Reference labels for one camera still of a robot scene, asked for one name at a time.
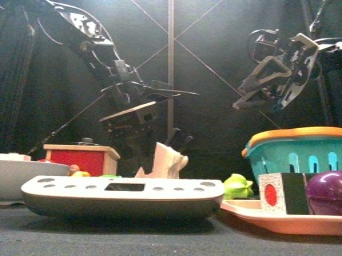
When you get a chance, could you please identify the black sushi piece red centre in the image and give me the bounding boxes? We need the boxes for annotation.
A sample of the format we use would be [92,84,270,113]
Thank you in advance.
[258,172,314,216]

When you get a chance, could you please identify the red wooden toy box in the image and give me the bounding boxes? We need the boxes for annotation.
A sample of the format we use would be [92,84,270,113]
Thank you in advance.
[43,143,121,177]

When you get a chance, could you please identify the black knob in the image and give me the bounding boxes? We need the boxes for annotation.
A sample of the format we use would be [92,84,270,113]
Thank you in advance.
[72,137,100,146]

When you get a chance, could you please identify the orange yellow toy food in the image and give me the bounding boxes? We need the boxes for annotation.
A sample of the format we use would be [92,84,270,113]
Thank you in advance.
[67,164,92,178]

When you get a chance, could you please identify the grey kitchen scale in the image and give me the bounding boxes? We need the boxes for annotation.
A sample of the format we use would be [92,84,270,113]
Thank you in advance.
[20,175,226,220]

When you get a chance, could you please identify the teal basket with orange rim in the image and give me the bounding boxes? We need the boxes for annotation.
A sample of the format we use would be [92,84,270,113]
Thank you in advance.
[240,126,342,188]

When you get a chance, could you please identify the grey bowl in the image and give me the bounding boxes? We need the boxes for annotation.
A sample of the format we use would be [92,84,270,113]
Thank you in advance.
[0,159,71,202]

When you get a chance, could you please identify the light green toy vegetable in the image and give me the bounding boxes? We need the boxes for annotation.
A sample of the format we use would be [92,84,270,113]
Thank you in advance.
[222,173,255,200]

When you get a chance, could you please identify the white toy in bowl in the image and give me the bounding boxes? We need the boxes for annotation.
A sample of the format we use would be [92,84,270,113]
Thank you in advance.
[0,152,32,162]

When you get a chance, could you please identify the purple eggplant toy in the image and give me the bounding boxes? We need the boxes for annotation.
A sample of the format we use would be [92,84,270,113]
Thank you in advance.
[304,170,342,217]

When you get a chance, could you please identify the pink plastic tray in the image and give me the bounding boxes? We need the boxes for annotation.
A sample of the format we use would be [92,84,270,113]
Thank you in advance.
[219,199,342,237]

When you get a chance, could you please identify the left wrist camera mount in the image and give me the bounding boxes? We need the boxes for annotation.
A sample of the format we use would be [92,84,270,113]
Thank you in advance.
[97,100,160,125]

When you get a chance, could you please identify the black toy knife handle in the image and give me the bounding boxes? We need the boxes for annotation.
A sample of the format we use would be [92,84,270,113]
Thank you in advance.
[178,135,194,155]
[164,127,182,148]

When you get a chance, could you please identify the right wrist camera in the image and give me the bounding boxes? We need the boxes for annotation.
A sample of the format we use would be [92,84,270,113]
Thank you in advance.
[246,28,280,64]

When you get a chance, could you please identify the grey vertical frame pole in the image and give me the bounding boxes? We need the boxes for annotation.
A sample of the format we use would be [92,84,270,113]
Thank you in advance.
[167,0,175,141]

